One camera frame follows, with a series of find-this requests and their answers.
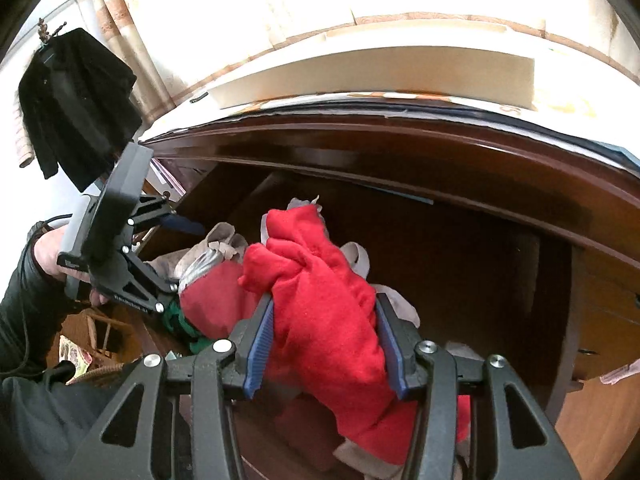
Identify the floral cloth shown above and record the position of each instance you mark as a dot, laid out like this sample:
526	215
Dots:
75	357

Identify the person's left hand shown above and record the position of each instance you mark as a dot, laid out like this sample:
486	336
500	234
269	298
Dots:
47	255

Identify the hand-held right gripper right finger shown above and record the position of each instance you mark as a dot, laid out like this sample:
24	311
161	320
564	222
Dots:
392	355

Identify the wooden stool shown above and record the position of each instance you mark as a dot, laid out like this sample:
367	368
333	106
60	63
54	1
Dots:
91	327

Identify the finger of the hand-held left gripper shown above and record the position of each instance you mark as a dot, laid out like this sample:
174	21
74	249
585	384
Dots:
150	212
142	285

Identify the green underwear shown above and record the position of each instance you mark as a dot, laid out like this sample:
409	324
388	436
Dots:
187	330

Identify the wooden drawer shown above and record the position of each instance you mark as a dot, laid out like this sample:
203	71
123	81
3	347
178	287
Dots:
475	270

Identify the cream underwear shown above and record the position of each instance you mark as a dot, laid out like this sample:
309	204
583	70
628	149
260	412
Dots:
365	462

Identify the cream orange-trim curtain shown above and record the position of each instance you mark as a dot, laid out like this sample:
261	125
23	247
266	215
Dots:
130	25

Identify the black hanging garment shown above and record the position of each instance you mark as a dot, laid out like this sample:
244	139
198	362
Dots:
75	105

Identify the person's dark jacket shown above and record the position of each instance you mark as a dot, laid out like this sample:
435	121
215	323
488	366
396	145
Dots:
40	420

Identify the grey sock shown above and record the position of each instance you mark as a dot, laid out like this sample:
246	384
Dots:
200	267

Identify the beige sock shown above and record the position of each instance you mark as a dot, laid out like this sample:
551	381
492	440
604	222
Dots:
225	240

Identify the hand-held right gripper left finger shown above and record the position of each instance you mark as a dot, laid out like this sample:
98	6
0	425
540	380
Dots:
260	345

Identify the pink cloth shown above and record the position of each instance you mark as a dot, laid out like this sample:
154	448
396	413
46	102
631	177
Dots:
620	375

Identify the dark wooden dresser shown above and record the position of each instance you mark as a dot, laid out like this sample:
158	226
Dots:
450	145

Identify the person's left forearm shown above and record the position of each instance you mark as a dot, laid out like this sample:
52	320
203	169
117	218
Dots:
25	310

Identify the bright red underwear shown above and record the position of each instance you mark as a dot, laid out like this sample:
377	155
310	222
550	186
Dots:
325	320

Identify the black smartphone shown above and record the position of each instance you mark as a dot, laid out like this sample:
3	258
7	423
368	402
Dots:
200	96

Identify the dark red underwear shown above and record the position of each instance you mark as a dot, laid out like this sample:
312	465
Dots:
215	305

